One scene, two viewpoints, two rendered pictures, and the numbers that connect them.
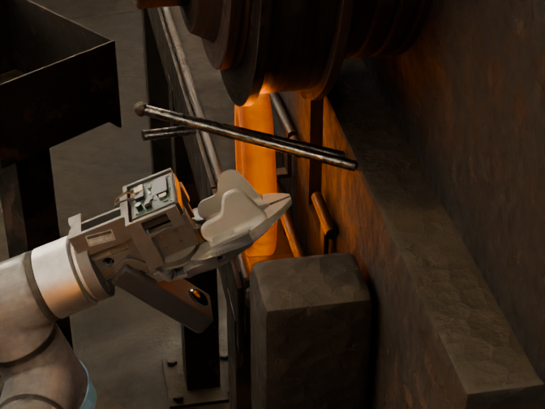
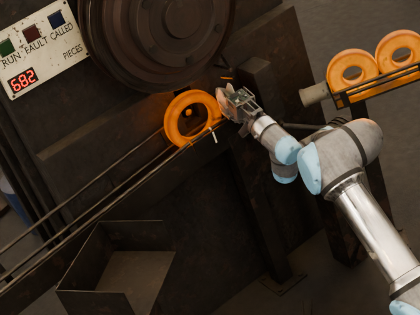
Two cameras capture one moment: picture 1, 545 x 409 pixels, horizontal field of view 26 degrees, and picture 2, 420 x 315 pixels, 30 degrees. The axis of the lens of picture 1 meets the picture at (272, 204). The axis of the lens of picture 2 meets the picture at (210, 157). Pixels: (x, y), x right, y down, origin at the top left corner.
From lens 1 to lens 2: 2.63 m
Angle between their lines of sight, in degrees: 83
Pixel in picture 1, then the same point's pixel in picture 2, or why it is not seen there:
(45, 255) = (267, 120)
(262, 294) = (265, 65)
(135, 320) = not seen: outside the picture
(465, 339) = (278, 11)
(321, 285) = (255, 61)
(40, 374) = not seen: hidden behind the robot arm
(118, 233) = (253, 104)
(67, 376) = not seen: hidden behind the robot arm
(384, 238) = (245, 39)
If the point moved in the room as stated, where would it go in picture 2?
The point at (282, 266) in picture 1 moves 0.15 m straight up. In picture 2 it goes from (252, 68) to (239, 25)
